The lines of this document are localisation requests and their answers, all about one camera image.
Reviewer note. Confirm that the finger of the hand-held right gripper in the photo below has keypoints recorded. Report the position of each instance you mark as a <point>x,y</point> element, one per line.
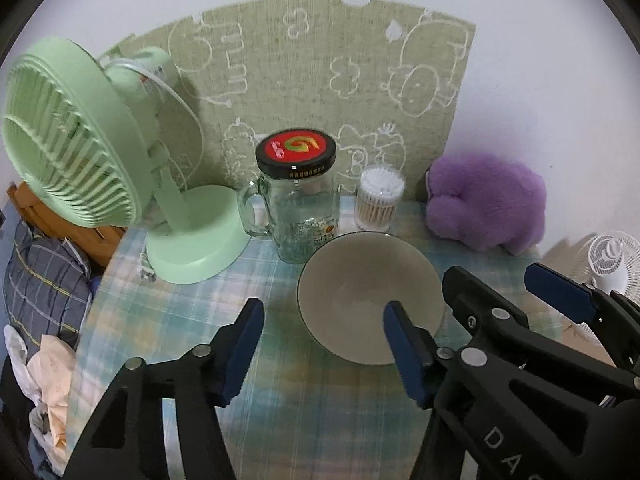
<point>555,285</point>
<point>500,360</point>

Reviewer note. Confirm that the grey floral ceramic bowl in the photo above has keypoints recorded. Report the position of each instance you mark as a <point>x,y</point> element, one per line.
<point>350,280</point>

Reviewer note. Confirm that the clear cotton swab container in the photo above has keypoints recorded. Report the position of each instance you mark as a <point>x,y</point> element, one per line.
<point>377,200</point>

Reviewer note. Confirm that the cream cloth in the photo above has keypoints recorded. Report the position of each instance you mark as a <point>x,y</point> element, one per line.
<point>50,365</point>

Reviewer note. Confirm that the white desk fan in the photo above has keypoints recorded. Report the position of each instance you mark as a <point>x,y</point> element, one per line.
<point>612,255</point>

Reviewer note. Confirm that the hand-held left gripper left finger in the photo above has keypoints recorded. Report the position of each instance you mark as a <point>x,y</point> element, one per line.
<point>240,350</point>

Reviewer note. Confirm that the green desk fan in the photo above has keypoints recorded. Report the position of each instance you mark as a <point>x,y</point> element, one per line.
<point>65,125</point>

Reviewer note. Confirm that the green doodle wall cloth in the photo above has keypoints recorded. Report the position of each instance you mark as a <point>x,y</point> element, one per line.
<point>300,60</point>

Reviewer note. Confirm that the glass jar with black lid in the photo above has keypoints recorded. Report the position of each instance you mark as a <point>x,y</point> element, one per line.
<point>300,210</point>

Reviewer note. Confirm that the purple plush toy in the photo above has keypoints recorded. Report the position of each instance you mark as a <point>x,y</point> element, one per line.
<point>485,200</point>

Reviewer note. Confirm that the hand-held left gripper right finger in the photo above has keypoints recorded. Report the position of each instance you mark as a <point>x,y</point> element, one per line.
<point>400,350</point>

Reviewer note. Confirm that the plaid pillow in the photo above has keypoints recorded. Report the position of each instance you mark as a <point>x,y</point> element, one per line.
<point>45,280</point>

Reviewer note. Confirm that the wooden chair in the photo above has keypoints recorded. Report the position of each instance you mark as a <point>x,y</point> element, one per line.
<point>30,205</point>

